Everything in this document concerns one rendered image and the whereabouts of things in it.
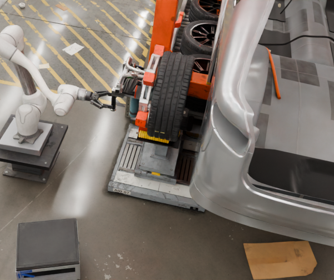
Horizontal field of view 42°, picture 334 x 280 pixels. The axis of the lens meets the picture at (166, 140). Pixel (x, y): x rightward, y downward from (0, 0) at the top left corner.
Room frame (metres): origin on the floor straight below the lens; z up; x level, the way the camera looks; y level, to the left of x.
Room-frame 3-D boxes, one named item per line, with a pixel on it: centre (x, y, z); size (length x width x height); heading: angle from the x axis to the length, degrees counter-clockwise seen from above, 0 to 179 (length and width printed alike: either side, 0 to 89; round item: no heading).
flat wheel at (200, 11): (4.88, -0.30, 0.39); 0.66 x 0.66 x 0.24
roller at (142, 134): (2.45, 0.10, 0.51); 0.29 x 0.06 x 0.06; 88
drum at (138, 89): (2.58, 0.27, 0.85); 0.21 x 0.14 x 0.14; 88
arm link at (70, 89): (2.41, 0.78, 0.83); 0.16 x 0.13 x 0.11; 88
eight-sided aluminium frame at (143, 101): (2.57, 0.20, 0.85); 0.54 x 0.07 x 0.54; 178
